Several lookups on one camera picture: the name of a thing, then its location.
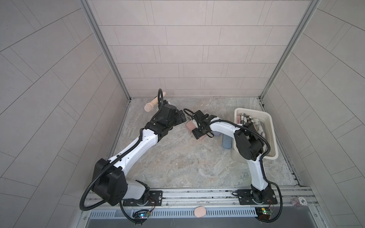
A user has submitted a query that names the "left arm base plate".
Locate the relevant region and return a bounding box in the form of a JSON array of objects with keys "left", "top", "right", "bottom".
[{"left": 123, "top": 190, "right": 163, "bottom": 207}]

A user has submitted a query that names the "aluminium rail frame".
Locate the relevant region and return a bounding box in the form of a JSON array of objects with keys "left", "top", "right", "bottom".
[{"left": 85, "top": 186, "right": 320, "bottom": 211}]

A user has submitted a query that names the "small patterned roll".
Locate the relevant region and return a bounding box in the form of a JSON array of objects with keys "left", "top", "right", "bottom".
[{"left": 290, "top": 197, "right": 308, "bottom": 207}]

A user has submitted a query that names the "beige microphone head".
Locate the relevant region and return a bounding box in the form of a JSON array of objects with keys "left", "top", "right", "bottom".
[{"left": 144, "top": 96, "right": 158, "bottom": 112}]

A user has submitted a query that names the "circuit board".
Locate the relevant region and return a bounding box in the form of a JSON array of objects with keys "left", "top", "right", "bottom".
[
  {"left": 255, "top": 207, "right": 273, "bottom": 220},
  {"left": 133, "top": 210, "right": 151, "bottom": 219}
]

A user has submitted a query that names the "cream plastic storage box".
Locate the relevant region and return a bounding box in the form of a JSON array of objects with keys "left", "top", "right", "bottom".
[{"left": 231, "top": 108, "right": 279, "bottom": 163}]

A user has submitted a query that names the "left circuit board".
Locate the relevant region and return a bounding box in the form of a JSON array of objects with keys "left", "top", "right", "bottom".
[{"left": 133, "top": 210, "right": 151, "bottom": 219}]

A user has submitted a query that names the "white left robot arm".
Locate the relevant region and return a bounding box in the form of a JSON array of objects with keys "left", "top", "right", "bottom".
[{"left": 79, "top": 104, "right": 186, "bottom": 211}]

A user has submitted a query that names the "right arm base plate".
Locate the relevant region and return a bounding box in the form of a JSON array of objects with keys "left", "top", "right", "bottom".
[{"left": 232, "top": 189, "right": 278, "bottom": 205}]

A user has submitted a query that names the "right circuit board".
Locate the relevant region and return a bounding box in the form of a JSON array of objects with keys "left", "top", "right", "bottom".
[{"left": 255, "top": 207, "right": 273, "bottom": 220}]

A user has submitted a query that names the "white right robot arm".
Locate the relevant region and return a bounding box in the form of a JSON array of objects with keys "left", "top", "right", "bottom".
[{"left": 190, "top": 110, "right": 277, "bottom": 204}]

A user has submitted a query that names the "map print glasses case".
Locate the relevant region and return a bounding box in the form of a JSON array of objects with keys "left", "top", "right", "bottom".
[{"left": 247, "top": 116, "right": 266, "bottom": 138}]

